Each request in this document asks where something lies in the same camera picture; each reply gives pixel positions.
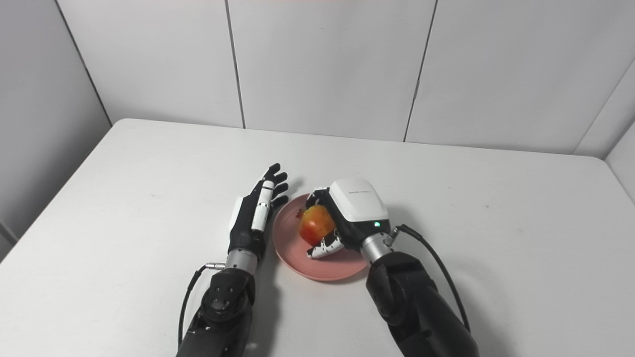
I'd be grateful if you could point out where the red pomegranate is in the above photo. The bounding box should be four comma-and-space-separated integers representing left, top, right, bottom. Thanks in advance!
297, 204, 337, 247

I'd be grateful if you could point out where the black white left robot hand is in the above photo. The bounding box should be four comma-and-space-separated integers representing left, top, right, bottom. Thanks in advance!
228, 163, 290, 261

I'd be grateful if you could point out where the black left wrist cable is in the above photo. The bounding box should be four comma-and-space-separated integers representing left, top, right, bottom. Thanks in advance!
177, 262, 227, 350

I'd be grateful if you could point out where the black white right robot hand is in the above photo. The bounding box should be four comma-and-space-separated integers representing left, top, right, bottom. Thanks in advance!
305, 178, 390, 260

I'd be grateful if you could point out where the pink round plate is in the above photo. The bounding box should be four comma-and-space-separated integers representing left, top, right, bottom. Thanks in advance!
272, 193, 370, 282

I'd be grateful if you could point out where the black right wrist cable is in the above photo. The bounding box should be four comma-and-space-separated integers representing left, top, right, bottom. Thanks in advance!
384, 224, 471, 333

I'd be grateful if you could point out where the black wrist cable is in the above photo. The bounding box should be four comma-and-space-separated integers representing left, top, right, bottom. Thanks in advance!
384, 224, 471, 333
177, 262, 227, 350

